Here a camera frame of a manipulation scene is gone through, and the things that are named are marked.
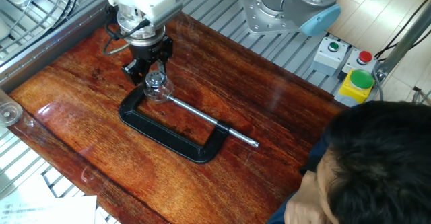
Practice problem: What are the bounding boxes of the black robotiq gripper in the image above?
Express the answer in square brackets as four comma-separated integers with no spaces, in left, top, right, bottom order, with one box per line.
[121,35,174,86]

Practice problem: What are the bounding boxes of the small silver jar lid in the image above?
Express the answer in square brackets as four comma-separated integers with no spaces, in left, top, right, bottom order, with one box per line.
[145,71,168,89]

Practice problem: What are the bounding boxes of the black C-clamp with steel screw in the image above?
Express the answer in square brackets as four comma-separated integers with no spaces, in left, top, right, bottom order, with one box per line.
[117,84,260,164]

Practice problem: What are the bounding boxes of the small clear glass jar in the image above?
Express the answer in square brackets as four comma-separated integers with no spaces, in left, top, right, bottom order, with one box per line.
[143,79,175,104]

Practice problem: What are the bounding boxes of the person right hand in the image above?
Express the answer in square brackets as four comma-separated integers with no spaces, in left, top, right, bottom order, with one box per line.
[284,180,329,224]

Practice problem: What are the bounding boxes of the glossy brown wooden board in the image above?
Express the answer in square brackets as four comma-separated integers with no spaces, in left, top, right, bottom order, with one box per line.
[8,10,346,224]

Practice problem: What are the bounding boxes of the grey box with green button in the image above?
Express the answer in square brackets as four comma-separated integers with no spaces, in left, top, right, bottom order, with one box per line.
[310,36,350,77]

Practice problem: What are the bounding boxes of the white printed paper sheets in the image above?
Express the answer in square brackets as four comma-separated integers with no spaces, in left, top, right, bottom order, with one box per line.
[0,195,98,224]

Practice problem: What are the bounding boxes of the person body in navy jacket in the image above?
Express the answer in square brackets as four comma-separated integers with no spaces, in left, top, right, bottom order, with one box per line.
[299,129,333,176]

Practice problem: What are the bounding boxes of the yellow box with green button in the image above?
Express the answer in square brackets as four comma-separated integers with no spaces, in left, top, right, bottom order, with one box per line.
[333,69,375,108]

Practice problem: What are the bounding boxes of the grey box with red button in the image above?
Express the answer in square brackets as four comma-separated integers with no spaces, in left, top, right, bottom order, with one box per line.
[338,48,380,81]

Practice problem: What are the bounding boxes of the person head with black hair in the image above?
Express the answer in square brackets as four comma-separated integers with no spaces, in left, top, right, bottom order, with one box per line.
[316,100,431,224]

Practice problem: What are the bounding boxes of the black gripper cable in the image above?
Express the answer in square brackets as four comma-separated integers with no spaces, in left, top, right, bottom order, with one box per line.
[102,5,151,57]

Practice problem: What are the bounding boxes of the grey aluminium rail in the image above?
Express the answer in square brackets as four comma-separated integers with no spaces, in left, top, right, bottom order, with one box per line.
[0,0,112,94]

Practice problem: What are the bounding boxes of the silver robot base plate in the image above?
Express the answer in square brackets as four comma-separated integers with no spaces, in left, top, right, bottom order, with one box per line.
[240,0,306,36]

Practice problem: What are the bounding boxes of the aluminium profile post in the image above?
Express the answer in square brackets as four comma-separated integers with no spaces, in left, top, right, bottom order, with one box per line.
[373,1,431,83]

